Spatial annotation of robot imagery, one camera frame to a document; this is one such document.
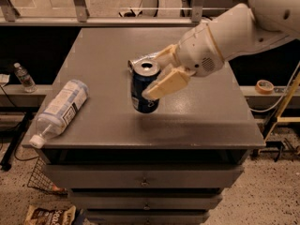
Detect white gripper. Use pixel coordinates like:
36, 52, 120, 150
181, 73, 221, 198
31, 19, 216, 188
142, 24, 224, 100

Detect blue pepsi can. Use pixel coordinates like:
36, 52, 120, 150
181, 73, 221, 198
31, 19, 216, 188
131, 59, 160, 113

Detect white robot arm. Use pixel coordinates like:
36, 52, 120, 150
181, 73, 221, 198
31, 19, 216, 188
142, 0, 300, 100

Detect crushed silver can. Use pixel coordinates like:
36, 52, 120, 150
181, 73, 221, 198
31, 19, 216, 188
127, 52, 158, 72

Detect clear plastic bottle blue label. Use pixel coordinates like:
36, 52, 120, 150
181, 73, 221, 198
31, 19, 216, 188
29, 80, 88, 149

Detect small water bottle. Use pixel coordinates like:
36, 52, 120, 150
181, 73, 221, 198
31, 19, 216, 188
14, 63, 37, 93

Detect roll of tape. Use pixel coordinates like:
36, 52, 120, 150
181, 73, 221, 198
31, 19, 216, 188
255, 80, 274, 95

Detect grey drawer cabinet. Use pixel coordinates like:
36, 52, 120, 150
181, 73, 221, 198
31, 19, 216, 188
39, 28, 263, 225

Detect metal railing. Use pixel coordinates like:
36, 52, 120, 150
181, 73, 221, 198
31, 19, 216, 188
0, 0, 300, 28

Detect snack bag on floor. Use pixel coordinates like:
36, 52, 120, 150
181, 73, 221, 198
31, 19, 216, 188
23, 205, 84, 225

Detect wire basket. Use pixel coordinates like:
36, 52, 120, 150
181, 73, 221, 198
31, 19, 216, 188
27, 158, 68, 196

